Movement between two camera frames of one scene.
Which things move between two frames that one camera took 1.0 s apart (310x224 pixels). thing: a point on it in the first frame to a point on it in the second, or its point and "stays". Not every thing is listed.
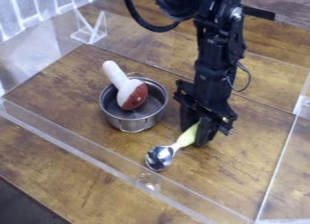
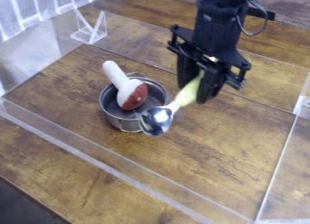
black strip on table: x=258 y=13 stays
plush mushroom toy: x=132 y=90 stays
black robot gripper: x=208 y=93 to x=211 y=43
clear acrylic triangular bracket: x=85 y=34 stays
